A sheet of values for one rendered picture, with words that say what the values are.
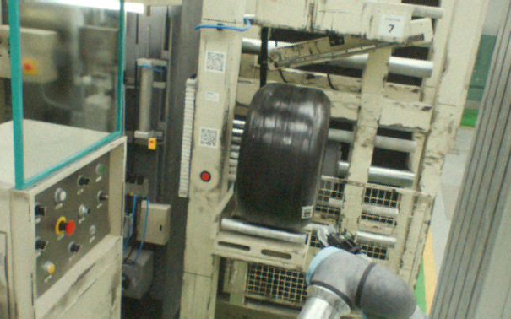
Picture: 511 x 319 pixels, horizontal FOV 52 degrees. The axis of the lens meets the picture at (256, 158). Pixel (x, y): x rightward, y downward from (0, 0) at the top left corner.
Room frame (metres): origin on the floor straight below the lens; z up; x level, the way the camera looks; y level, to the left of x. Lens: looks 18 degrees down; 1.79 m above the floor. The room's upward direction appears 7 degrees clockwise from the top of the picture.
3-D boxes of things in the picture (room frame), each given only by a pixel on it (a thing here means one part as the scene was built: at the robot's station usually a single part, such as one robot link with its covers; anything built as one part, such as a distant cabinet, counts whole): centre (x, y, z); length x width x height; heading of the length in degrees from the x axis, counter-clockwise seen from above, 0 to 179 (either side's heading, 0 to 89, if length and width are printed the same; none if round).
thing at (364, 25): (2.26, -0.24, 1.71); 0.61 x 0.25 x 0.15; 81
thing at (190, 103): (1.99, 0.27, 1.19); 0.05 x 0.04 x 0.48; 171
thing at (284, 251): (1.85, -0.05, 0.83); 0.36 x 0.09 x 0.06; 81
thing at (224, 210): (2.01, 0.10, 0.90); 0.40 x 0.03 x 0.10; 171
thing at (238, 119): (2.39, 0.08, 1.05); 0.20 x 0.15 x 0.30; 81
